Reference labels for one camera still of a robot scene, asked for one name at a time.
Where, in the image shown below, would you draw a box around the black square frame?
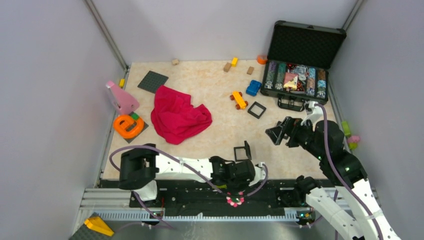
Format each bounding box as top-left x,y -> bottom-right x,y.
233,140 -> 252,162
247,101 -> 267,120

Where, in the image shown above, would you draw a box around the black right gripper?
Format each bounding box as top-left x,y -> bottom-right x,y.
265,115 -> 325,160

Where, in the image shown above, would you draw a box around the pink plastic piece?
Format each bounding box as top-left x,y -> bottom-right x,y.
105,81 -> 140,115

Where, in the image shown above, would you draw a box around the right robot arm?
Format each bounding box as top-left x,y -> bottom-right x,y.
265,117 -> 400,240

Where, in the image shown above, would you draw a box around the playing card box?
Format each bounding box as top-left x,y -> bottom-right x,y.
283,72 -> 299,90

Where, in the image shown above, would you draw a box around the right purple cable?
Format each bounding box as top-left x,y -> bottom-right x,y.
314,103 -> 385,240

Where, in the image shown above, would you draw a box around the orange object behind case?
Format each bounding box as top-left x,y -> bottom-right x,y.
256,55 -> 268,65

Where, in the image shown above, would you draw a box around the black poker chip case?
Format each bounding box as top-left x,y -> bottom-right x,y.
260,20 -> 347,112

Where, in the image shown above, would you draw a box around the orange plastic toy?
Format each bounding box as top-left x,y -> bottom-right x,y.
113,114 -> 145,140

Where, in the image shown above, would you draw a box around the magenta garment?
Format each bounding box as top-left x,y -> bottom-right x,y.
150,85 -> 213,145

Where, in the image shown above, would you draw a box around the yellow wedge brick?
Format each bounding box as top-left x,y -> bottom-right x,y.
84,216 -> 115,237

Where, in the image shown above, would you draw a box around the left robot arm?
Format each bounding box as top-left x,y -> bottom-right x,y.
109,143 -> 269,198

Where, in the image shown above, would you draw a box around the dark grey building baseplate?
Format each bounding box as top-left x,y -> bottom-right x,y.
137,70 -> 169,94

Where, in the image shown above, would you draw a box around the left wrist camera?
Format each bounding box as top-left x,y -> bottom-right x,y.
249,162 -> 267,186

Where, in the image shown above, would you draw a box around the green pink toy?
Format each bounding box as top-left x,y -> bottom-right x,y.
341,121 -> 361,150

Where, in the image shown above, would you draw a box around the small yellow block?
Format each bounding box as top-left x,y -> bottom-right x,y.
119,78 -> 126,89

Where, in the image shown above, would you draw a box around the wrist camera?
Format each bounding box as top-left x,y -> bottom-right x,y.
301,101 -> 324,125
249,162 -> 267,186

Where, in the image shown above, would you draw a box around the blue toy car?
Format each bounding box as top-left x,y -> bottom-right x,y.
245,79 -> 262,97

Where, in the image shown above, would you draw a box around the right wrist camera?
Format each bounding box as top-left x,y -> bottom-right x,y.
301,101 -> 324,125

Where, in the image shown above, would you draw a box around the yellow toy car red wheels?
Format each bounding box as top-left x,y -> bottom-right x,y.
229,91 -> 249,110

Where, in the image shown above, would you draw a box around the pink flower brooch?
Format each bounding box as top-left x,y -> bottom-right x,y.
226,196 -> 245,208

